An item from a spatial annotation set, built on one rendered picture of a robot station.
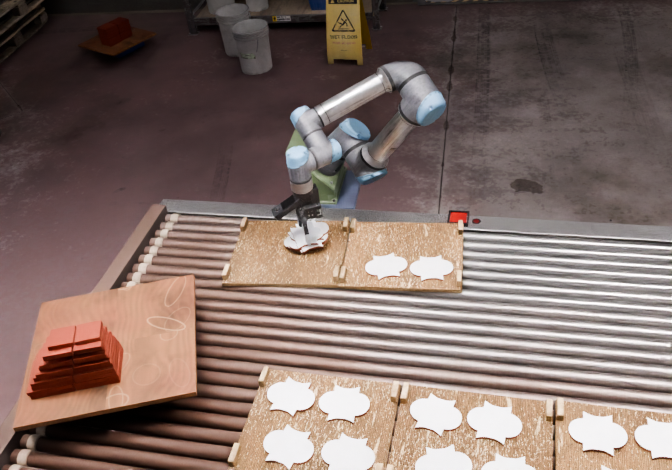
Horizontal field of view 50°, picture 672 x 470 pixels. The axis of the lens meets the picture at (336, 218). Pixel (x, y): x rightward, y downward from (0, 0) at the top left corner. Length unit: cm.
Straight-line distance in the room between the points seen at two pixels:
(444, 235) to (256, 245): 68
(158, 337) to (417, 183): 258
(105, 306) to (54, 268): 205
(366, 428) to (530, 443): 43
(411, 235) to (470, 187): 187
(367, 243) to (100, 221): 246
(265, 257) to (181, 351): 56
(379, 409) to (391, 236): 76
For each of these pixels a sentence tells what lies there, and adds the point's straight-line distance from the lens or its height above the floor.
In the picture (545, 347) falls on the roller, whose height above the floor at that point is 92.
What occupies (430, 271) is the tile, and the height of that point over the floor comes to 94.
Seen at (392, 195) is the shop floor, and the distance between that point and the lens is 439.
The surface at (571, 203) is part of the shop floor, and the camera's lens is 436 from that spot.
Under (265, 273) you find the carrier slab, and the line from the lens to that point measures 252.
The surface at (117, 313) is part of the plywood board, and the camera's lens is 239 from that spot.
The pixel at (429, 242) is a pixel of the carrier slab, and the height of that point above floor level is 94.
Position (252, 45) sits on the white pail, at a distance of 592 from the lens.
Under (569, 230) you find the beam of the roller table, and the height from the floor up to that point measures 91.
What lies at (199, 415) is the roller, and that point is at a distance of 218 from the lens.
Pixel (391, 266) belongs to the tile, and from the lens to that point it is 247.
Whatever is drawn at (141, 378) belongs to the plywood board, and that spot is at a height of 104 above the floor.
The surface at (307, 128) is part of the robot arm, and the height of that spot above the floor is 136.
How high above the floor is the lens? 259
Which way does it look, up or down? 37 degrees down
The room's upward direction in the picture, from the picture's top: 7 degrees counter-clockwise
